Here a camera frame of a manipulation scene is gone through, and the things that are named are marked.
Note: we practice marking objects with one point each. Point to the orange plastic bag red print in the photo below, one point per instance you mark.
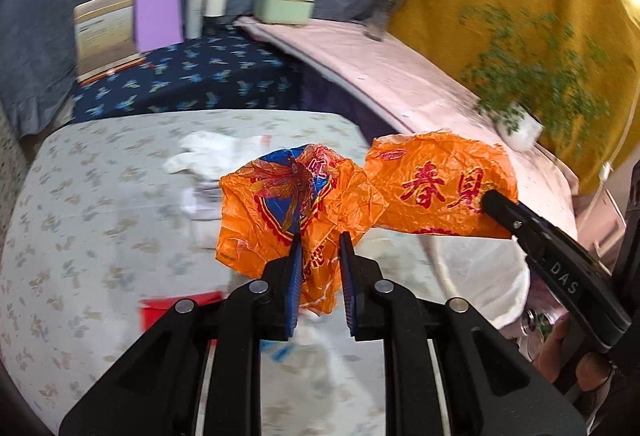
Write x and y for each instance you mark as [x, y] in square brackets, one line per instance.
[450, 150]

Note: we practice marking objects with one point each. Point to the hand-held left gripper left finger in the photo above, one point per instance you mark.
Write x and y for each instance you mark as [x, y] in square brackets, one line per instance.
[294, 286]

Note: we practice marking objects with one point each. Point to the navy floral cloth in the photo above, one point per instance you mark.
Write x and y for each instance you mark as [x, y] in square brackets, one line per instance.
[200, 75]

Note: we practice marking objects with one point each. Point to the trash bin with white liner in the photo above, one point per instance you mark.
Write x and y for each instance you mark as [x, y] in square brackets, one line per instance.
[480, 266]

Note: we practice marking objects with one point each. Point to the glass vase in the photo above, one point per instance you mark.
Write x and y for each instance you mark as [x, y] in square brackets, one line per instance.
[380, 20]

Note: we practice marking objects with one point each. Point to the white ribbed pot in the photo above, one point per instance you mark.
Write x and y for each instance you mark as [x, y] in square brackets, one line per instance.
[522, 128]

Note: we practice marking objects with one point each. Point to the gold box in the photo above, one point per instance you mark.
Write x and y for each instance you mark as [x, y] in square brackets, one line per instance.
[105, 35]

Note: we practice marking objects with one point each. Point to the red packet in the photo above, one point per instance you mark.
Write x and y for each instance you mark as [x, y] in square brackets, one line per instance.
[160, 313]

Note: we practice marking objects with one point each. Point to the purple card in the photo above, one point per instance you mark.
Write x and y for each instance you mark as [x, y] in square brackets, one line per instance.
[157, 18]

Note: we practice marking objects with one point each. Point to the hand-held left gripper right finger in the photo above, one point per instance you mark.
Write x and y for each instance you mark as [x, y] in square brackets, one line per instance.
[349, 286]

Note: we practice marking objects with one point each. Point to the white paper slip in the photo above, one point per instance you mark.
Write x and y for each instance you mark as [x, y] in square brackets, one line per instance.
[200, 206]

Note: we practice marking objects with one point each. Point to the white wrapper with blue print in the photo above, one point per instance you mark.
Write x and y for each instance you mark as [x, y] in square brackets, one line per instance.
[310, 331]

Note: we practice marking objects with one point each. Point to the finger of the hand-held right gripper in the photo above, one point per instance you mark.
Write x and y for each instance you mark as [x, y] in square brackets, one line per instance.
[550, 256]

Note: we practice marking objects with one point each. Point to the green tissue box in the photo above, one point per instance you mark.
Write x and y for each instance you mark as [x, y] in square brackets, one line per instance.
[280, 10]

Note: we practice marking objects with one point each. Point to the orange plastic bag blue print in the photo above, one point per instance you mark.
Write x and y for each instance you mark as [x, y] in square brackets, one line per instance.
[240, 226]

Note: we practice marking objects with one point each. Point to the person's right hand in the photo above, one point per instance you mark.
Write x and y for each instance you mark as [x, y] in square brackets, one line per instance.
[552, 351]

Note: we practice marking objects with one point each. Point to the white jar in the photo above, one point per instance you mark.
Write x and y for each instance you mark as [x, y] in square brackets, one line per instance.
[217, 0]

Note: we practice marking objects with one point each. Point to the pink sheet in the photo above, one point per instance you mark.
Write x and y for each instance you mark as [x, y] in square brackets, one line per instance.
[400, 65]

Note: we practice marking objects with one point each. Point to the white bottle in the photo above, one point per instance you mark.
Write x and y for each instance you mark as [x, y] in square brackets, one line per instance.
[195, 15]

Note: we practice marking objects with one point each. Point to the green leafy plant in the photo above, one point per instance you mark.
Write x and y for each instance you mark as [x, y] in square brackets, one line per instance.
[540, 60]

